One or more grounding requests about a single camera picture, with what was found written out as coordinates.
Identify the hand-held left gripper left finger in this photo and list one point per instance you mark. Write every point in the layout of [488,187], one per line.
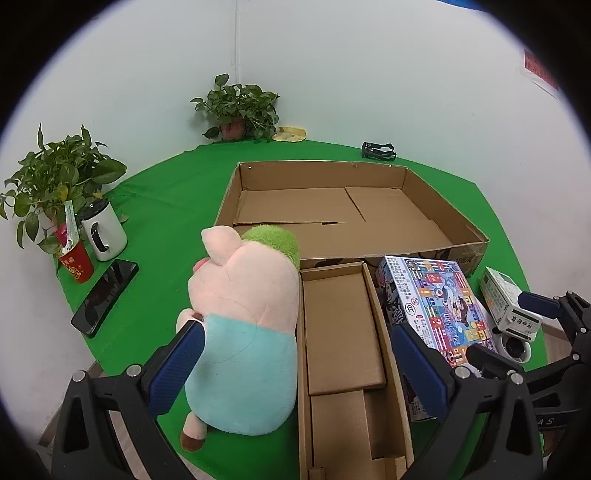
[178,364]

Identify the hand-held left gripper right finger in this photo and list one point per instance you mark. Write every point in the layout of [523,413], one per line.
[420,374]

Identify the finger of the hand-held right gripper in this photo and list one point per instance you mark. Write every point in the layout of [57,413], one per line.
[538,304]
[485,360]

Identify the white green medicine box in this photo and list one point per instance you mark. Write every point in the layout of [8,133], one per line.
[503,295]

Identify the colourful board game box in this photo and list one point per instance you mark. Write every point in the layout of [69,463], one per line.
[438,295]

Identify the pink pig plush toy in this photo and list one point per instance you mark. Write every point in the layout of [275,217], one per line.
[249,323]

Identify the large cardboard box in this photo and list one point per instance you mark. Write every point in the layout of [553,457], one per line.
[351,217]

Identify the narrow cardboard box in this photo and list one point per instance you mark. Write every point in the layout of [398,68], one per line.
[341,332]

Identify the black smartphone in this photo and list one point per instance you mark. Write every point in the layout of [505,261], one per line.
[104,295]

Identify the red paper cup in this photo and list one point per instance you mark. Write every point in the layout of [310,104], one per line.
[78,265]

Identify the green tablecloth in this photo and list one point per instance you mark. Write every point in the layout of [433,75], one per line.
[175,194]

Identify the white green paper packet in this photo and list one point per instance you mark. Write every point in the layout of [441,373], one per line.
[69,221]

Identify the black plastic clip holder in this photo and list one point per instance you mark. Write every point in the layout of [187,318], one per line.
[378,151]

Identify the large leafy potted plant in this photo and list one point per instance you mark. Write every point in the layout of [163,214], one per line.
[55,170]

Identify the yellow dried leaf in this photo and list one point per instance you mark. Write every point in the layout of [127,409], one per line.
[291,134]

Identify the potted plant in brown pot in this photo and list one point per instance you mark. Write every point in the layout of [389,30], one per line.
[240,106]

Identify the red wall sign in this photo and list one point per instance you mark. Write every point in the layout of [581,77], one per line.
[540,69]

